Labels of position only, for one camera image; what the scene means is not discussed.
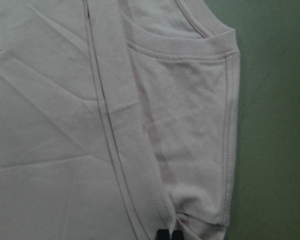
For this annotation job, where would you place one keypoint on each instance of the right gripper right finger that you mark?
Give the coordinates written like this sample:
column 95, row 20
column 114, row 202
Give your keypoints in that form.
column 177, row 235

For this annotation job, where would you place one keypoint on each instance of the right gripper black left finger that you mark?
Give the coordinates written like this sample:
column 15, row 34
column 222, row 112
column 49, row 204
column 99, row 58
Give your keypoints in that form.
column 162, row 234

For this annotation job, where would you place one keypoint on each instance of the pink Snoopy t-shirt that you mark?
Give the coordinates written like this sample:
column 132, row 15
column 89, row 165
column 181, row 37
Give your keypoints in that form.
column 117, row 118

